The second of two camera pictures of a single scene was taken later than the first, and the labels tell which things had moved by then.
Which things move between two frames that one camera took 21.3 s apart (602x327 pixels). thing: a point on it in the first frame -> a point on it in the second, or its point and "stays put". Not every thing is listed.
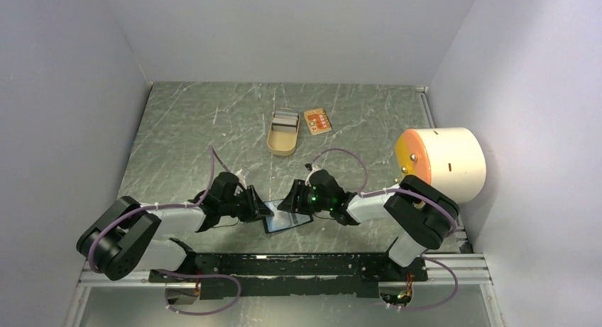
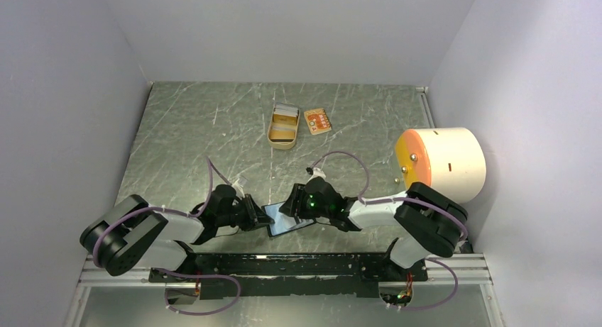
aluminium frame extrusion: (439, 271) stays put
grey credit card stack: (284, 121) -> (286, 108)
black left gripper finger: (263, 213) -> (250, 224)
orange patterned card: (317, 121) stays put
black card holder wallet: (283, 220) stays put
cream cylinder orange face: (452, 159) stays put
